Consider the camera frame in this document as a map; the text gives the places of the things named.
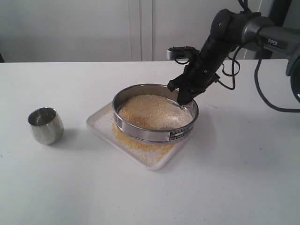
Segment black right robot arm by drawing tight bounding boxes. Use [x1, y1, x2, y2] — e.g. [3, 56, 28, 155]
[167, 9, 300, 105]

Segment white square plastic tray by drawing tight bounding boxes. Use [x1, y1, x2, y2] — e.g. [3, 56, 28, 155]
[85, 101, 188, 171]

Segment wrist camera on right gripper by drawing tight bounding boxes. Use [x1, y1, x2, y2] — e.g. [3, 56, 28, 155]
[166, 46, 199, 65]

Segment white cabinet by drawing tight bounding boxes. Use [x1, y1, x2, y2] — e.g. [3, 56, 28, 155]
[0, 0, 241, 62]

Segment round stainless steel sieve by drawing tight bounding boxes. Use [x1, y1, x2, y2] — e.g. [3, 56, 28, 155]
[112, 83, 199, 145]

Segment yellow millet grains on tray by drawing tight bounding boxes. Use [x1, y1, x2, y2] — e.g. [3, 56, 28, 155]
[93, 110, 179, 165]

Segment yellow and white grain mix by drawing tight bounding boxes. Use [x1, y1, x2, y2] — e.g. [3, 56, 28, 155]
[119, 95, 193, 130]

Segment stainless steel cup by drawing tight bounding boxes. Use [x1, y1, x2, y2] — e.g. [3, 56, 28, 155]
[28, 107, 64, 145]

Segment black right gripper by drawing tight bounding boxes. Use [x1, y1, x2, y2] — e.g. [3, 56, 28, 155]
[167, 50, 222, 105]

